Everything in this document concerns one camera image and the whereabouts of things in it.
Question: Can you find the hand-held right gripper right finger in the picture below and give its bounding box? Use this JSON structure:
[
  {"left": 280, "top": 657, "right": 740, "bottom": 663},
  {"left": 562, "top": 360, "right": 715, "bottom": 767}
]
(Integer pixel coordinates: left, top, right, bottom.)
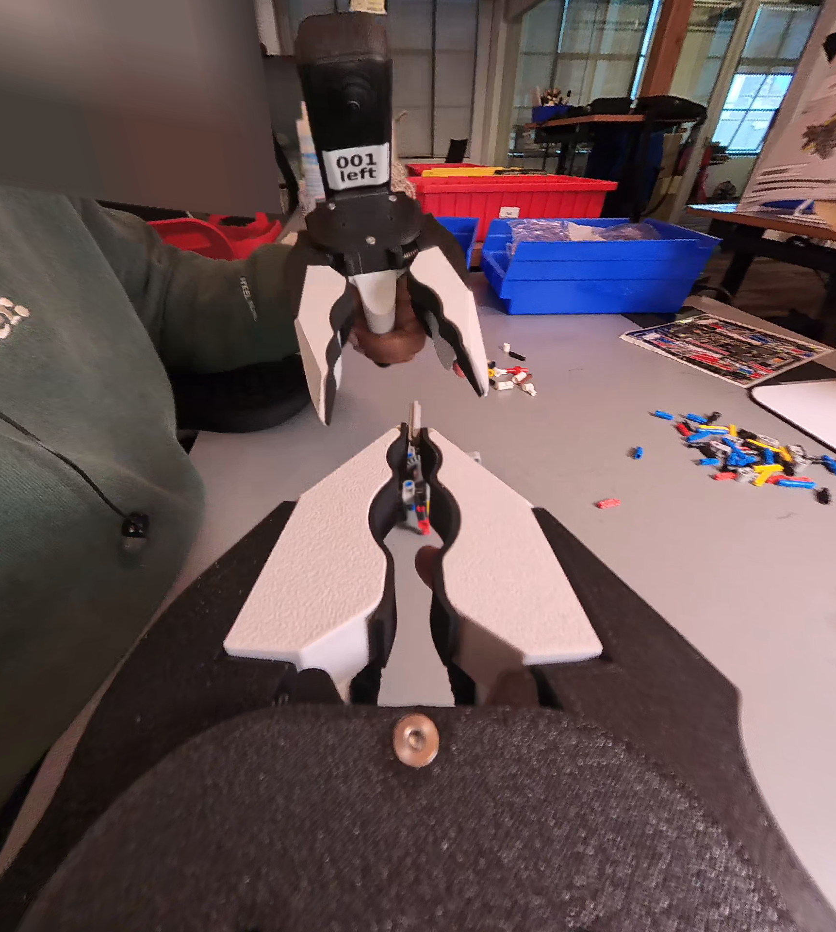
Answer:
[{"left": 418, "top": 426, "right": 604, "bottom": 705}]

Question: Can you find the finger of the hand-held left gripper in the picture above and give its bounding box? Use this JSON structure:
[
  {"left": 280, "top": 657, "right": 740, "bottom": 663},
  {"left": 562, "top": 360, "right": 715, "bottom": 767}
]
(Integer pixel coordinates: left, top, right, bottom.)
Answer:
[
  {"left": 294, "top": 264, "right": 361, "bottom": 427},
  {"left": 407, "top": 248, "right": 492, "bottom": 399}
]

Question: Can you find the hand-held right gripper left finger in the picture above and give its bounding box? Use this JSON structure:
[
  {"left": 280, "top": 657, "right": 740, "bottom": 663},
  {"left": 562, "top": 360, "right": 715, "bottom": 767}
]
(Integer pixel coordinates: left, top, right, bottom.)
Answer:
[{"left": 223, "top": 426, "right": 410, "bottom": 703}]

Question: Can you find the grey lego gearbox assembly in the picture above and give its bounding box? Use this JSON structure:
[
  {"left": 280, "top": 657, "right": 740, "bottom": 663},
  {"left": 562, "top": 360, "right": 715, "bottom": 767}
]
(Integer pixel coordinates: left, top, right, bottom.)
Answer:
[{"left": 397, "top": 440, "right": 483, "bottom": 537}]

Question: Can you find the cluster of white red lego pieces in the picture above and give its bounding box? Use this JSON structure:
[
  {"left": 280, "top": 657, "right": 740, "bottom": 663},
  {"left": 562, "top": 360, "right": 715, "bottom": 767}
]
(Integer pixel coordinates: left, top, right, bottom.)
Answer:
[{"left": 485, "top": 341, "right": 540, "bottom": 399}]

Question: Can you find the pile of small lego pins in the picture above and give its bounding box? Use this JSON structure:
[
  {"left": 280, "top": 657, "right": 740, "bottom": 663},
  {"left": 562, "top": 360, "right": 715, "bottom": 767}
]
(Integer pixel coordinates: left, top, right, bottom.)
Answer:
[{"left": 654, "top": 410, "right": 836, "bottom": 490}]

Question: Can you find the person's left hand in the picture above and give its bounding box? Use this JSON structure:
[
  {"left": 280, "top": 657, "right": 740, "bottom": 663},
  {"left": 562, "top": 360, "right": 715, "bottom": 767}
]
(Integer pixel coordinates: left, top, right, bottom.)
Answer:
[{"left": 348, "top": 279, "right": 431, "bottom": 365}]

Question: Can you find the small blue storage bin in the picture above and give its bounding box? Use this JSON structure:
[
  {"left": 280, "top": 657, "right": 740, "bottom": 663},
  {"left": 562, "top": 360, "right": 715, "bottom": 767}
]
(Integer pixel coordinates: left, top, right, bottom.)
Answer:
[{"left": 432, "top": 216, "right": 481, "bottom": 272}]

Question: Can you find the white spray bottle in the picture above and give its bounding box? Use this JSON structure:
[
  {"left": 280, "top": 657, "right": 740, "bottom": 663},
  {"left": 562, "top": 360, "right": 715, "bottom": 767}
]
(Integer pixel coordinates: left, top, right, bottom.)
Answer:
[{"left": 297, "top": 102, "right": 326, "bottom": 212}]

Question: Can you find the red basket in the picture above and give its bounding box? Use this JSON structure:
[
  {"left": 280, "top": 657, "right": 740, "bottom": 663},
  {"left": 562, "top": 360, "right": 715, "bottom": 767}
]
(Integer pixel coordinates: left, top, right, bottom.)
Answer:
[{"left": 148, "top": 211, "right": 285, "bottom": 261}]

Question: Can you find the red storage bin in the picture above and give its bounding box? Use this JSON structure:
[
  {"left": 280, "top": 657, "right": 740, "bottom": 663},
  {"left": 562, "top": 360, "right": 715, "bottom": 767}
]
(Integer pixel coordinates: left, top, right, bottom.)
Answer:
[{"left": 405, "top": 163, "right": 620, "bottom": 241}]

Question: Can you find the large blue storage bin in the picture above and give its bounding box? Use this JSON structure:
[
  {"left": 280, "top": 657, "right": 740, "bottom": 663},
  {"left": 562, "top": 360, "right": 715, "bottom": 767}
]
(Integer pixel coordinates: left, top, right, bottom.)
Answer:
[{"left": 481, "top": 216, "right": 722, "bottom": 316}]

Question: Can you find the clear plastic bag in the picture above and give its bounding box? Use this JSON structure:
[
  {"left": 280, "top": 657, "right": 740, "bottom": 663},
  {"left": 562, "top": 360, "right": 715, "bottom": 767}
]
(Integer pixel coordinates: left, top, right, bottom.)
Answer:
[{"left": 508, "top": 220, "right": 665, "bottom": 243}]

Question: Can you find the printed sticker sheet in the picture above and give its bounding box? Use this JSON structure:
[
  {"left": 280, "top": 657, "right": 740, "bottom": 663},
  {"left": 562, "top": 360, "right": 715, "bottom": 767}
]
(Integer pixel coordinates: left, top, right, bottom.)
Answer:
[{"left": 619, "top": 312, "right": 835, "bottom": 388}]

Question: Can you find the person's green hoodie torso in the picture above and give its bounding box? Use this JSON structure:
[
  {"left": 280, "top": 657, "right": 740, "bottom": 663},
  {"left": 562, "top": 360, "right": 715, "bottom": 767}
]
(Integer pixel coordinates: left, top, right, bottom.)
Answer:
[{"left": 0, "top": 175, "right": 208, "bottom": 871}]

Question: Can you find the white stand with flat base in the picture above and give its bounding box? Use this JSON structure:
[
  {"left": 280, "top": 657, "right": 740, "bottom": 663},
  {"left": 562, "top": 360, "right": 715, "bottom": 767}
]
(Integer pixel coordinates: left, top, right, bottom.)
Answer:
[{"left": 750, "top": 313, "right": 836, "bottom": 482}]

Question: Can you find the brown wooden table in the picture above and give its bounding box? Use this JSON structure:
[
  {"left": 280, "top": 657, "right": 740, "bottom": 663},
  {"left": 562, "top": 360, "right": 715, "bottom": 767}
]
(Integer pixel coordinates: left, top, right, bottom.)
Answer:
[{"left": 686, "top": 200, "right": 836, "bottom": 343}]

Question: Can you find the window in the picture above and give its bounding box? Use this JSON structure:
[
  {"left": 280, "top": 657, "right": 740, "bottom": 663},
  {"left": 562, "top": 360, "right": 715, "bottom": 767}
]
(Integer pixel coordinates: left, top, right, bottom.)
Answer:
[{"left": 709, "top": 69, "right": 797, "bottom": 154}]

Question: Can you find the white instruction booklet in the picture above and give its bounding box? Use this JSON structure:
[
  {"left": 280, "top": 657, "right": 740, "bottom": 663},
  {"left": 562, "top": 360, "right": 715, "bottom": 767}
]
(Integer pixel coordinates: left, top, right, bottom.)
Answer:
[{"left": 738, "top": 0, "right": 836, "bottom": 214}]

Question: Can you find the black cord with toggle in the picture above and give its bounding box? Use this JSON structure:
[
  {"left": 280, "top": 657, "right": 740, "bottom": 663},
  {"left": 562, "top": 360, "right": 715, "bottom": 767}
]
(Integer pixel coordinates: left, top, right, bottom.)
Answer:
[{"left": 0, "top": 379, "right": 151, "bottom": 565}]

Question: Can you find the black frame work table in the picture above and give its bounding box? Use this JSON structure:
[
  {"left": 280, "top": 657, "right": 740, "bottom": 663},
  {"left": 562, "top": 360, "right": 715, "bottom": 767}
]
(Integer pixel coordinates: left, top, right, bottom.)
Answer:
[{"left": 527, "top": 109, "right": 710, "bottom": 219}]

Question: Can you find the wooden post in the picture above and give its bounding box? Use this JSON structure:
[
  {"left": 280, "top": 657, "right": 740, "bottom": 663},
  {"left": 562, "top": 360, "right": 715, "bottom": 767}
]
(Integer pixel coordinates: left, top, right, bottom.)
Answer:
[{"left": 639, "top": 0, "right": 695, "bottom": 99}]

